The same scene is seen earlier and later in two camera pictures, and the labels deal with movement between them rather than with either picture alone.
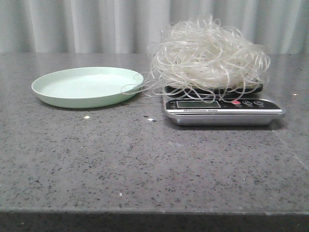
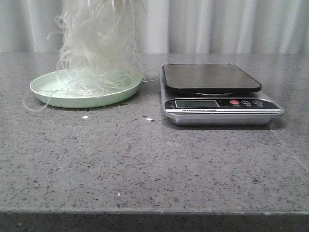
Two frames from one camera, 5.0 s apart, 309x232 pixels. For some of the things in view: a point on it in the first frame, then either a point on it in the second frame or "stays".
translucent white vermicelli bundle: [205, 56] to [98, 40]
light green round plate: [87, 87] stays
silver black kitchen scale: [236, 106] stays
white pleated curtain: [131, 27] stays
